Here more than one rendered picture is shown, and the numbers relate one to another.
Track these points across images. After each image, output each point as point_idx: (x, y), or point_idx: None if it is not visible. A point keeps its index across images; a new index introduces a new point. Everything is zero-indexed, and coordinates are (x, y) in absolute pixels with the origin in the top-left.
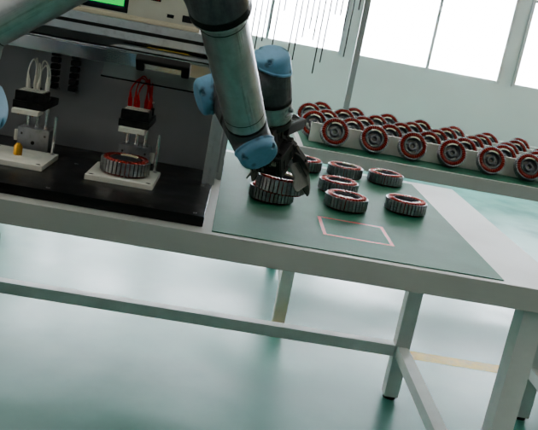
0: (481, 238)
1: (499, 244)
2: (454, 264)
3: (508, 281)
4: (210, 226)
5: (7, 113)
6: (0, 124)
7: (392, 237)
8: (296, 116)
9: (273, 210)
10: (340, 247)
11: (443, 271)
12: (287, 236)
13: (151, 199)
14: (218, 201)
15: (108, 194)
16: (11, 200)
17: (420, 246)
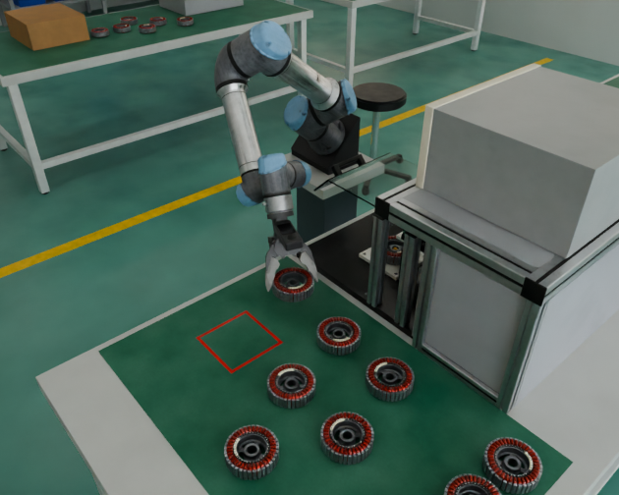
0: (144, 457)
1: (120, 458)
2: (141, 345)
3: (94, 353)
4: (295, 261)
5: (291, 122)
6: (286, 123)
7: (208, 356)
8: (288, 236)
9: (309, 319)
10: (220, 299)
11: (144, 326)
12: (255, 285)
13: (339, 247)
14: (342, 297)
15: (356, 234)
16: (372, 209)
17: (180, 357)
